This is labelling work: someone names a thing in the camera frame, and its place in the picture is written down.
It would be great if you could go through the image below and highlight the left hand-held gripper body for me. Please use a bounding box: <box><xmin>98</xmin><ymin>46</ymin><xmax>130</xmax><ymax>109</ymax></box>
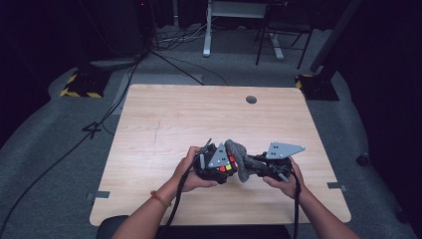
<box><xmin>194</xmin><ymin>138</ymin><xmax>241</xmax><ymax>185</ymax></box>

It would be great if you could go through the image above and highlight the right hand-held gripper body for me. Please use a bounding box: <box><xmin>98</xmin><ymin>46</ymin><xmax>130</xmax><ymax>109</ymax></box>
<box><xmin>263</xmin><ymin>141</ymin><xmax>307</xmax><ymax>184</ymax></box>

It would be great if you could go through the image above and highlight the multicoloured puzzle cube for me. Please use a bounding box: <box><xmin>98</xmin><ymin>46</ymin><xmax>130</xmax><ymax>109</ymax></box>
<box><xmin>217</xmin><ymin>149</ymin><xmax>239</xmax><ymax>174</ymax></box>

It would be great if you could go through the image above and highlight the grey cloth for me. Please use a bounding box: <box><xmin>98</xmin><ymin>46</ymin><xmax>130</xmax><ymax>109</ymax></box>
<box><xmin>224</xmin><ymin>138</ymin><xmax>267</xmax><ymax>184</ymax></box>

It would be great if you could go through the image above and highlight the person's left hand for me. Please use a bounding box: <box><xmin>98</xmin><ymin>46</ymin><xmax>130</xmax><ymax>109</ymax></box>
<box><xmin>169</xmin><ymin>145</ymin><xmax>219</xmax><ymax>194</ymax></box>

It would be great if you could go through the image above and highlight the person's right hand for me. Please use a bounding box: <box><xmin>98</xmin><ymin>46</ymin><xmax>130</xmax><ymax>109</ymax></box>
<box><xmin>263</xmin><ymin>156</ymin><xmax>307</xmax><ymax>200</ymax></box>

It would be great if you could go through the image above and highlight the person's dark clothing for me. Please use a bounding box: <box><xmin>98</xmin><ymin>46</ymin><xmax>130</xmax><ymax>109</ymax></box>
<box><xmin>154</xmin><ymin>225</ymin><xmax>293</xmax><ymax>239</ymax></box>

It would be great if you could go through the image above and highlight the grey tape strip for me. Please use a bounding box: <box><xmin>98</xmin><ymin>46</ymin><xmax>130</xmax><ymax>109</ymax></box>
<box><xmin>86</xmin><ymin>190</ymin><xmax>111</xmax><ymax>202</ymax></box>
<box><xmin>325</xmin><ymin>181</ymin><xmax>349</xmax><ymax>193</ymax></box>

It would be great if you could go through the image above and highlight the black yellow striped stand base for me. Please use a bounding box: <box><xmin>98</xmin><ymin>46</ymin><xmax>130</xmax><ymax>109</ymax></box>
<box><xmin>295</xmin><ymin>73</ymin><xmax>340</xmax><ymax>102</ymax></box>
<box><xmin>59</xmin><ymin>68</ymin><xmax>112</xmax><ymax>100</ymax></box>

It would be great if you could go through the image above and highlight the black metal chair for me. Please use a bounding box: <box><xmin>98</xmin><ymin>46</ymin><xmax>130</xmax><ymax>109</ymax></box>
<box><xmin>255</xmin><ymin>0</ymin><xmax>315</xmax><ymax>71</ymax></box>

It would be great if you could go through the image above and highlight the black slanted pole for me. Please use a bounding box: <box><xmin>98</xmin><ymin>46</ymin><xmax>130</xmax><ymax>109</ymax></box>
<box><xmin>310</xmin><ymin>0</ymin><xmax>363</xmax><ymax>74</ymax></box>

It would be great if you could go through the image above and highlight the dark cabinet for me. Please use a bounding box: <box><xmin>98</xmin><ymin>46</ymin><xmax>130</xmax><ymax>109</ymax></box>
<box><xmin>89</xmin><ymin>0</ymin><xmax>154</xmax><ymax>62</ymax></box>

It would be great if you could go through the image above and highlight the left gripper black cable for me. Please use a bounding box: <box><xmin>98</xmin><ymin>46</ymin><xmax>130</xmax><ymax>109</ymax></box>
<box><xmin>164</xmin><ymin>158</ymin><xmax>201</xmax><ymax>231</ymax></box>

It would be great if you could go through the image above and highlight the red bracelet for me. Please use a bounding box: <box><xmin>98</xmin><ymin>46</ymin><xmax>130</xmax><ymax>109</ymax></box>
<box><xmin>149</xmin><ymin>189</ymin><xmax>173</xmax><ymax>208</ymax></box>

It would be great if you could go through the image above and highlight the thin black floor cable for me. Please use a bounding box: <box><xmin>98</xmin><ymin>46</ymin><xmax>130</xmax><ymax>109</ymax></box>
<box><xmin>149</xmin><ymin>49</ymin><xmax>230</xmax><ymax>87</ymax></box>

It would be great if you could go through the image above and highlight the bundle of floor cables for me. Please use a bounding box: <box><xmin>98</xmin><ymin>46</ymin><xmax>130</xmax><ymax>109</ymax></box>
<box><xmin>151</xmin><ymin>22</ymin><xmax>214</xmax><ymax>52</ymax></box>

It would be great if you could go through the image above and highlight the white desk frame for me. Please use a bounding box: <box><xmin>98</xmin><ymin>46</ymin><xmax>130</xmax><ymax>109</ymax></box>
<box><xmin>202</xmin><ymin>0</ymin><xmax>287</xmax><ymax>62</ymax></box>

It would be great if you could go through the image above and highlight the long black floor cable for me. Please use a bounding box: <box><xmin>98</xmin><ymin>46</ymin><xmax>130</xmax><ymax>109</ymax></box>
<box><xmin>0</xmin><ymin>54</ymin><xmax>147</xmax><ymax>235</ymax></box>

